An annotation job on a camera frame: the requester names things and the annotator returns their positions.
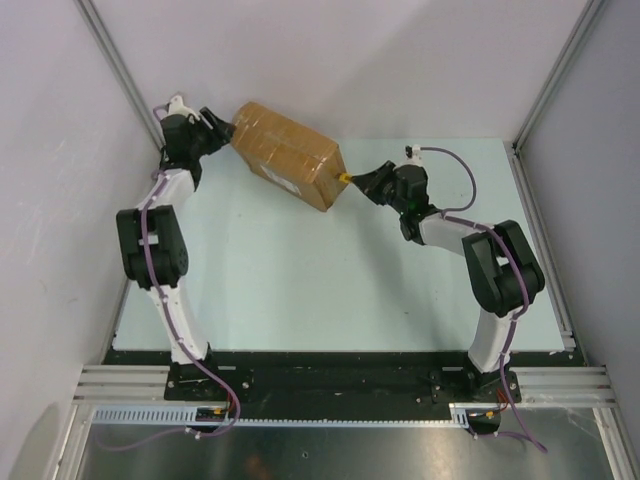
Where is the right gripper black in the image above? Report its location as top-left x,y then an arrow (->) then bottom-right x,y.
352,161 -> 407,215

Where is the brown cardboard express box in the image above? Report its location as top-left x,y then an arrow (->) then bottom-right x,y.
231,102 -> 347,212

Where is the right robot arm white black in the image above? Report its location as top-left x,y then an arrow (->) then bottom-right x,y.
339,161 -> 545,401

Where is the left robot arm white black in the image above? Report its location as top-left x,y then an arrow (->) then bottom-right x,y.
116,94 -> 234,365

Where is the white shipping label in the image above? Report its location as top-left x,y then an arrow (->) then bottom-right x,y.
261,165 -> 301,196

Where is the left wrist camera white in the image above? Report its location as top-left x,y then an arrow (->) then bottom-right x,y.
167,94 -> 196,117

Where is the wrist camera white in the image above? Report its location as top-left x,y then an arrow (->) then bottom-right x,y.
167,94 -> 196,117
404,144 -> 424,167

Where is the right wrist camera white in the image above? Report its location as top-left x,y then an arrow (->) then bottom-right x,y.
404,144 -> 424,167

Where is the left aluminium frame post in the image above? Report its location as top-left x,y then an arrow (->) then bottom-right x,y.
72,0 -> 163,150

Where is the aluminium frame post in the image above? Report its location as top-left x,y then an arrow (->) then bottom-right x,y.
72,0 -> 163,150
512,0 -> 609,154

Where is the right aluminium frame post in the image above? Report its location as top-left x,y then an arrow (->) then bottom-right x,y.
512,0 -> 609,154

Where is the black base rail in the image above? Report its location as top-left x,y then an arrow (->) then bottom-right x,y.
104,349 -> 585,420

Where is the white slotted cable duct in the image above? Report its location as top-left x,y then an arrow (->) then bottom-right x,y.
91,404 -> 480,428

